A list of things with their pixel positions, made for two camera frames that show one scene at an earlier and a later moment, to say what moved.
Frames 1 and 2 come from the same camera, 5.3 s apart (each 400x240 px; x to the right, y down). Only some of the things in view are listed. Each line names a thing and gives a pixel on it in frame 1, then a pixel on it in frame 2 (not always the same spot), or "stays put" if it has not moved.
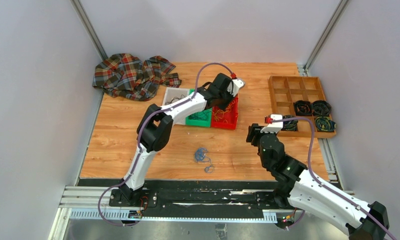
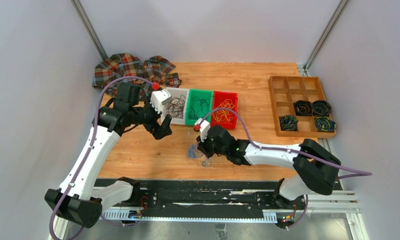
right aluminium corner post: x=304 y=69 stays put
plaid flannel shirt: x=124 y=75 stays put
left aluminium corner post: x=88 y=26 stays put
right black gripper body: x=254 y=136 to x=209 y=148
